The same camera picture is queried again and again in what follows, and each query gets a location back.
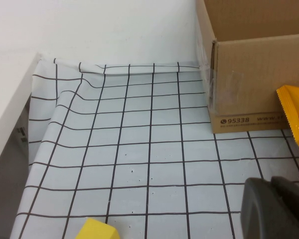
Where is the white board panel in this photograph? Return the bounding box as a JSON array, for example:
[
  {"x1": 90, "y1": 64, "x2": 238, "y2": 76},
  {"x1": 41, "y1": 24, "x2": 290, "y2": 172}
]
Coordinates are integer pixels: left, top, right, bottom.
[{"x1": 0, "y1": 51, "x2": 44, "y2": 239}]

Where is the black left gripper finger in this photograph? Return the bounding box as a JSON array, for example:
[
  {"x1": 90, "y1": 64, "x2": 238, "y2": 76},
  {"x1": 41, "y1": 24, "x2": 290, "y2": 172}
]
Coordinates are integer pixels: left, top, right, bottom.
[{"x1": 240, "y1": 176, "x2": 299, "y2": 239}]

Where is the white black-grid tablecloth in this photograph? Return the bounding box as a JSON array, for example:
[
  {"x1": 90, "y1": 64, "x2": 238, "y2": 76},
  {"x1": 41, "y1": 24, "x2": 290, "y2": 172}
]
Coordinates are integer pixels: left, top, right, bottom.
[{"x1": 9, "y1": 58, "x2": 299, "y2": 239}]

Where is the cardboard box with printed number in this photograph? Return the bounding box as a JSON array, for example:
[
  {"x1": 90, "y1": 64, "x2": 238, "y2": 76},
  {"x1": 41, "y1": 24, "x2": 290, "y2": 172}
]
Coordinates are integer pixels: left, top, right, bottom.
[{"x1": 195, "y1": 0, "x2": 299, "y2": 134}]

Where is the yellow block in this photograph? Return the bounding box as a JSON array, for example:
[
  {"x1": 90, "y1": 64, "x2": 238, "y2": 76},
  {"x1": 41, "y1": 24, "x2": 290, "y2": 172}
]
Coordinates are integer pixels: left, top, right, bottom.
[{"x1": 75, "y1": 217, "x2": 120, "y2": 239}]

